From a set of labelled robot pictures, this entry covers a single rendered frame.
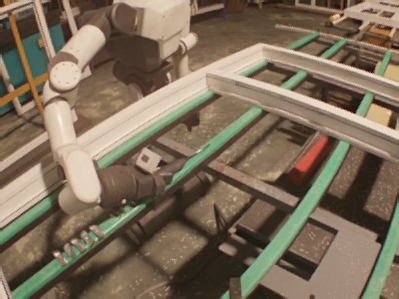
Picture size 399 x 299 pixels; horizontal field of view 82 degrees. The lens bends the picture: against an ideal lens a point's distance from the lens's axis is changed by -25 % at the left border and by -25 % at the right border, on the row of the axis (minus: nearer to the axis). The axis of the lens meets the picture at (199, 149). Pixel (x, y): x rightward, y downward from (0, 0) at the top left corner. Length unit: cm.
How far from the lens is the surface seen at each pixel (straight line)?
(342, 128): 91
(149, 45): 98
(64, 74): 66
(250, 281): 56
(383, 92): 128
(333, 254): 63
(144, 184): 66
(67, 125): 64
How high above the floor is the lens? 137
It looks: 37 degrees down
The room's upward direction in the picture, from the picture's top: 8 degrees counter-clockwise
